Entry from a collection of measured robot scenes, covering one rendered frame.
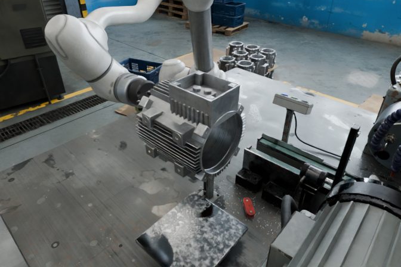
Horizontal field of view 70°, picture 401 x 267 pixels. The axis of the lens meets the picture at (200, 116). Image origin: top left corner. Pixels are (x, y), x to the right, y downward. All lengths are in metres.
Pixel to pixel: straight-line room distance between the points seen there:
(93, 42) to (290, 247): 0.65
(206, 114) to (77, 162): 1.02
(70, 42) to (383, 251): 0.74
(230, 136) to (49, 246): 0.77
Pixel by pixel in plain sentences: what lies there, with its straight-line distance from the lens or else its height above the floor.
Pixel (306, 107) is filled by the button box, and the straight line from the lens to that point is 1.38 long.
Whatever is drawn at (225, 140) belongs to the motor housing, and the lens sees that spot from 0.74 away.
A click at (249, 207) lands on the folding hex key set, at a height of 0.82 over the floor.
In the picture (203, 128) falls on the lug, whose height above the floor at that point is 1.38.
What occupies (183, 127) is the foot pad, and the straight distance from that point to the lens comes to 0.60.
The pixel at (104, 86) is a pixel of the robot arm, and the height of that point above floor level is 1.36.
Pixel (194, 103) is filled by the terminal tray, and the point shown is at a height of 1.42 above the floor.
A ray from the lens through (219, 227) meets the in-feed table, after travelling 0.99.
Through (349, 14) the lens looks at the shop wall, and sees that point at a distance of 6.84.
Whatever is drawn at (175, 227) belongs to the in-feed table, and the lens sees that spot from 1.00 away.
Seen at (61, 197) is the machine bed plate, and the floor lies 0.80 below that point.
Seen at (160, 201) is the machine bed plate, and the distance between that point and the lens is 1.23.
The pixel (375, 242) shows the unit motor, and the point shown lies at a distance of 0.49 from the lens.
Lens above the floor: 1.71
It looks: 32 degrees down
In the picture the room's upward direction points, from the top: straight up
